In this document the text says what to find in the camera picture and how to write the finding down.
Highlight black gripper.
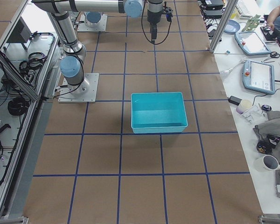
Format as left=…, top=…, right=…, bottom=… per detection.
left=147, top=0, right=163, bottom=35

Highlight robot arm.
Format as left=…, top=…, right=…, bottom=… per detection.
left=34, top=0, right=172, bottom=99
left=32, top=0, right=144, bottom=23

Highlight blue plate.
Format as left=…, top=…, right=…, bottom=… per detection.
left=224, top=20, right=240, bottom=34

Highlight teach pendant tablet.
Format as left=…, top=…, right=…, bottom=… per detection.
left=234, top=32, right=271, bottom=56
left=242, top=60, right=275, bottom=95

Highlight turquoise plastic bin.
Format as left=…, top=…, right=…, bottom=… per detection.
left=131, top=92, right=188, bottom=134

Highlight black power adapter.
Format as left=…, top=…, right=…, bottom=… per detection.
left=228, top=96, right=242, bottom=106

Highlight black scissors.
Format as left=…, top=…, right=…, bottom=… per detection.
left=261, top=51, right=280, bottom=63

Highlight grey cloth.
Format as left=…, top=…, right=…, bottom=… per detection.
left=253, top=111, right=280, bottom=163

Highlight white mug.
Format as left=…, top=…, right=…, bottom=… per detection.
left=252, top=155, right=280, bottom=174

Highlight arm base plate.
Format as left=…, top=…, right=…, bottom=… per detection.
left=58, top=73, right=99, bottom=103
left=77, top=12, right=107, bottom=33

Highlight aluminium frame post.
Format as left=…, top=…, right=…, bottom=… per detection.
left=209, top=0, right=238, bottom=53

